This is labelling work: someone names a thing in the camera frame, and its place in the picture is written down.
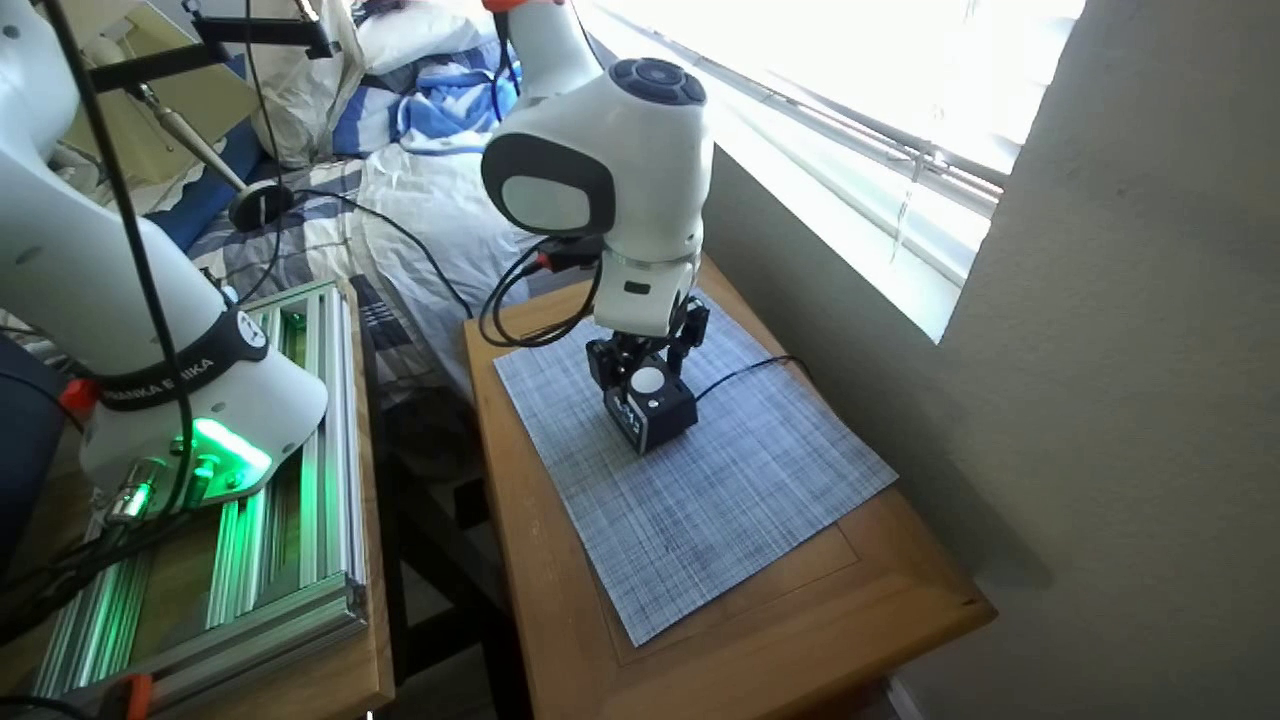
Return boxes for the black round adapter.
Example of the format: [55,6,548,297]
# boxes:
[230,180,299,240]

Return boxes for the thin black clock cable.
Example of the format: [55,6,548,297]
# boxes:
[692,348,800,405]

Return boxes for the white window blinds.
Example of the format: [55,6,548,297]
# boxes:
[585,0,1074,212]

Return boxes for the black cable on bed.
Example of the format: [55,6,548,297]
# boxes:
[256,185,482,325]

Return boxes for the white window frame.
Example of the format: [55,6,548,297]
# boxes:
[701,78,968,344]

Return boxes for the thin black camera cable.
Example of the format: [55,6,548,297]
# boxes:
[38,0,200,519]

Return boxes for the wooden side table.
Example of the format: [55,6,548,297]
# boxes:
[460,257,1002,720]

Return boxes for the white bed sheet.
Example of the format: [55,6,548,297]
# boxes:
[198,136,573,405]

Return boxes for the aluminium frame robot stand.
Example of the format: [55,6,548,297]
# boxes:
[0,277,376,720]

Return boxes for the dark blue box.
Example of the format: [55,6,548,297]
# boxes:
[0,334,73,582]

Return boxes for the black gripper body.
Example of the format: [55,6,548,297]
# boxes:
[603,315,692,369]

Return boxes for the blue white patterned blanket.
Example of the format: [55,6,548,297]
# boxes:
[327,36,530,160]

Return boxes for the grey woven placemat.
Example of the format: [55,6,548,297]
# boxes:
[491,297,903,651]

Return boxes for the beige flat board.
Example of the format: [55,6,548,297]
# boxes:
[55,0,265,215]

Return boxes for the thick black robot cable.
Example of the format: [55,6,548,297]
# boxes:
[477,237,608,351]

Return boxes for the orange clamp handle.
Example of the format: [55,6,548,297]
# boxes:
[105,670,159,720]

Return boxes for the white pillow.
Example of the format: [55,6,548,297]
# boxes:
[353,0,503,79]

